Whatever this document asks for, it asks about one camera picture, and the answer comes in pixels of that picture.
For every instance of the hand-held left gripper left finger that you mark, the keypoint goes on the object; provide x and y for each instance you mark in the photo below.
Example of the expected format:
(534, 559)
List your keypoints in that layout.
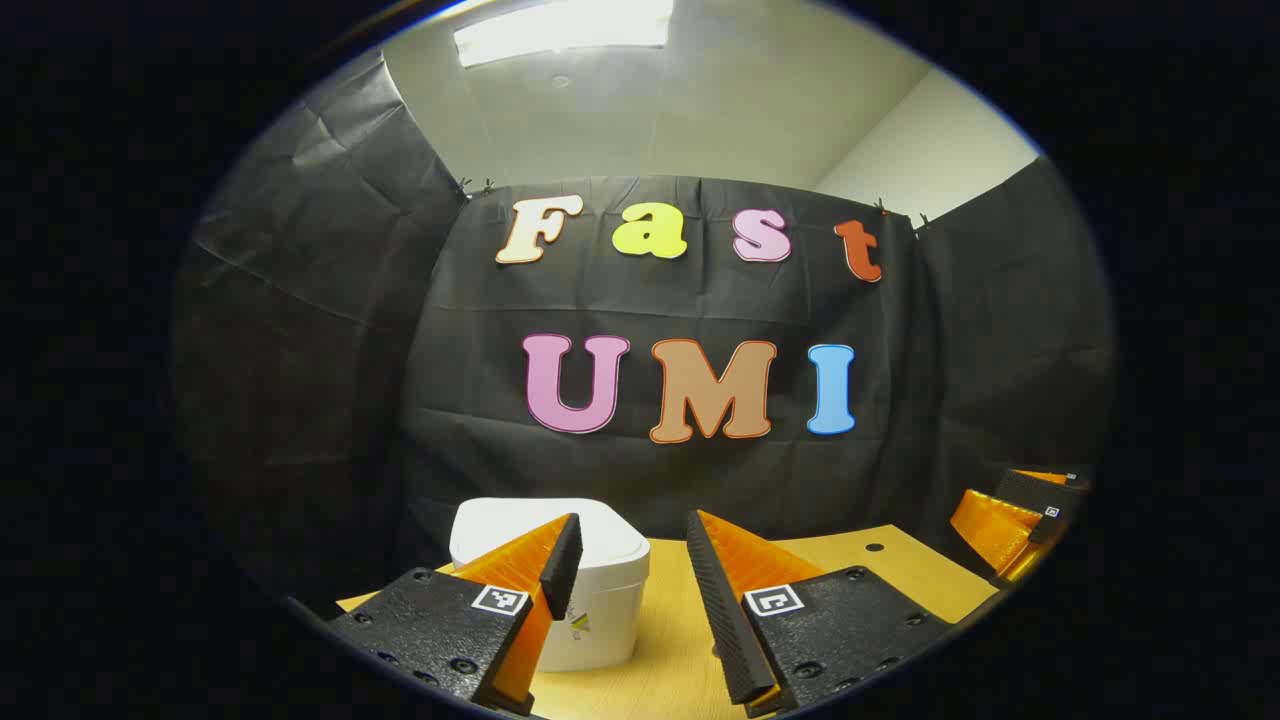
(560, 565)

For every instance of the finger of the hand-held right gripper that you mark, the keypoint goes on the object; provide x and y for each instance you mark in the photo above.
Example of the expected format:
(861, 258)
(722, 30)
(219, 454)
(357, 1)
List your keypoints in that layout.
(1040, 488)
(995, 530)

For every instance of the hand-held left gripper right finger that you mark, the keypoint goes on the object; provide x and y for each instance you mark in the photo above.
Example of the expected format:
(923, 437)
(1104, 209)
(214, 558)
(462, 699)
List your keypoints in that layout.
(715, 600)

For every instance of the white desktop garbage bin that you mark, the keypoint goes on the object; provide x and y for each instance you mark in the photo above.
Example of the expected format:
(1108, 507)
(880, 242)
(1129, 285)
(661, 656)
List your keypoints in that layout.
(610, 560)

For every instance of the ceiling light panel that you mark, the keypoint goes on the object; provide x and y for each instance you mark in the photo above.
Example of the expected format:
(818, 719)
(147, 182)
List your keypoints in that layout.
(560, 30)

